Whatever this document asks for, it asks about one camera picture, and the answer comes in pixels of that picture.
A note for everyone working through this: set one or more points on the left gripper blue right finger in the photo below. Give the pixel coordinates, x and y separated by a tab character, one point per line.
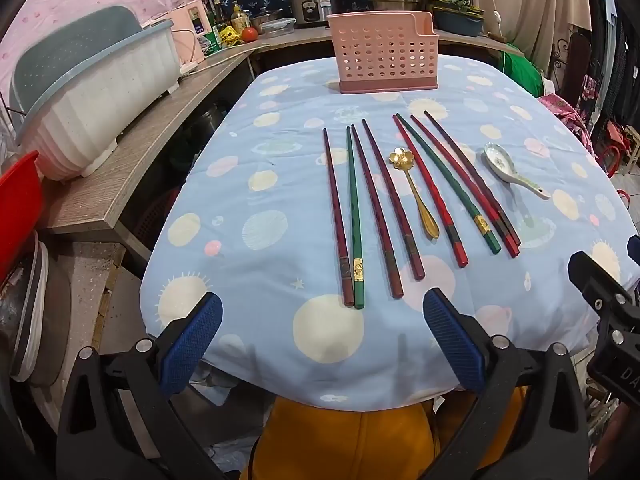
456	340

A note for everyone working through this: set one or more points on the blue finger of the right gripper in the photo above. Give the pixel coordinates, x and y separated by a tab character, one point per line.
601	291

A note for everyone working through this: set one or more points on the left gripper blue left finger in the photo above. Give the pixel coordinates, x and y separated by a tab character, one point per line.
184	341

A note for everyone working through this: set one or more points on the red chopstick black band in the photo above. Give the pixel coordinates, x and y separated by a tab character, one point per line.
468	185

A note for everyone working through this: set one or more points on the dark maroon chopstick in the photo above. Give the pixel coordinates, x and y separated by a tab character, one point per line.
476	177

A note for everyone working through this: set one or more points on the green chopstick gold band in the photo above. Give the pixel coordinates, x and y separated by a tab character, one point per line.
470	207
357	260

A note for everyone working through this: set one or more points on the dark red twisted chopstick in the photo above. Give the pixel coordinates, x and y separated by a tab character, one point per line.
386	243

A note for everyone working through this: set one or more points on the white ceramic soup spoon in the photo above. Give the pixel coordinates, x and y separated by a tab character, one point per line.
502	165

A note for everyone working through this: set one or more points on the light blue patterned tablecloth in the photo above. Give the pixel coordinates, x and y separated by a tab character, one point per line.
295	219

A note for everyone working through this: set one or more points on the bright red chopstick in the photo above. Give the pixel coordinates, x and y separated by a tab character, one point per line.
444	215

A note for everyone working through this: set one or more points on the gold flower spoon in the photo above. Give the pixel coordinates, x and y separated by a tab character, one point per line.
402	160

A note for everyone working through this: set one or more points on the red plastic lid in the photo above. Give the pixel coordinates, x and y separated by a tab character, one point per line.
21	203

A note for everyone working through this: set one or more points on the green plastic bag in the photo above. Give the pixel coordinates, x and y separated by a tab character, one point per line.
523	72

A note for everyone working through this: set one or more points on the white dish rack blue lid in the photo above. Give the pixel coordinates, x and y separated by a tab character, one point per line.
75	91

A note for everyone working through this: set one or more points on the beige curtain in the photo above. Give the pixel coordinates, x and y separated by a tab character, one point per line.
535	26

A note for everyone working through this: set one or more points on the blue basin with vegetables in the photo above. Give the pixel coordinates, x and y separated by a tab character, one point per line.
457	16

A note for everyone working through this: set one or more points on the wooden counter shelf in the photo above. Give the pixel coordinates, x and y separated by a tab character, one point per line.
90	209

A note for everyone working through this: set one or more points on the red tomato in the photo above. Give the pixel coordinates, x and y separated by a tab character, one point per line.
249	34

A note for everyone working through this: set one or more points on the pink small appliance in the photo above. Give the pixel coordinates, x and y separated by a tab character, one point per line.
189	26

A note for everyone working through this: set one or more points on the pink perforated utensil basket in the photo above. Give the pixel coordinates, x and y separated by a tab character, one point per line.
384	51

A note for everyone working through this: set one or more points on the oil bottle yellow cap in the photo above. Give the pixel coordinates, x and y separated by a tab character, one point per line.
239	19

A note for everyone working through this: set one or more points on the clear food container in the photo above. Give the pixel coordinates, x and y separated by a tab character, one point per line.
279	27

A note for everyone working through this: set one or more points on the steel rice cooker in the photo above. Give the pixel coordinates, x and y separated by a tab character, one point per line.
314	2

